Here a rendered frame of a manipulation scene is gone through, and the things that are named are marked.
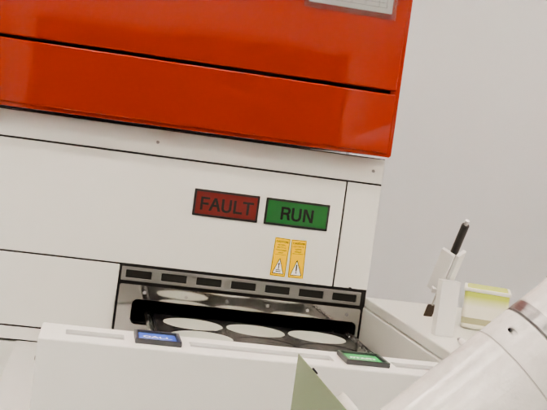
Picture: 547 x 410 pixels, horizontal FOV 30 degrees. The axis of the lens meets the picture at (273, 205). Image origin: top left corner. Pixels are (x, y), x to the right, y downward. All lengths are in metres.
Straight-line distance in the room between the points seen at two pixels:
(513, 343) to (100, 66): 1.01
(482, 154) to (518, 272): 0.43
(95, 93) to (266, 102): 0.29
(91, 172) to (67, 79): 0.17
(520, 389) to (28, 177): 1.09
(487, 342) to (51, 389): 0.52
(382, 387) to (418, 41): 2.30
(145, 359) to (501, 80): 2.50
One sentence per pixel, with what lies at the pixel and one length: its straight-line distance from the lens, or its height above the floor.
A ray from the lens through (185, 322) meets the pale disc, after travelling 1.75.
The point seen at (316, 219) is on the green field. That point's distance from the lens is 1.86.
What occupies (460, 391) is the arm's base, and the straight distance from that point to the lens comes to 0.96.
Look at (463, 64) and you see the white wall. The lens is 3.51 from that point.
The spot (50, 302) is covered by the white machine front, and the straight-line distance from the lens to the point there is 1.84.
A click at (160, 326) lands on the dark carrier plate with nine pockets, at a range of 1.68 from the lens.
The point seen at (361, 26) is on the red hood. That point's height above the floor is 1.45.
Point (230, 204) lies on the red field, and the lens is 1.83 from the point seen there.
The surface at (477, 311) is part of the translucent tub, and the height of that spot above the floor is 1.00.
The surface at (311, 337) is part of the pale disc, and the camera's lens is 1.77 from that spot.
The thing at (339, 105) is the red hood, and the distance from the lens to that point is 1.81.
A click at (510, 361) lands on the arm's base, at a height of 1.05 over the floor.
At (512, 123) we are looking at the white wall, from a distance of 3.57.
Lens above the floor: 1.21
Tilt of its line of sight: 3 degrees down
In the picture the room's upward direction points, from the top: 8 degrees clockwise
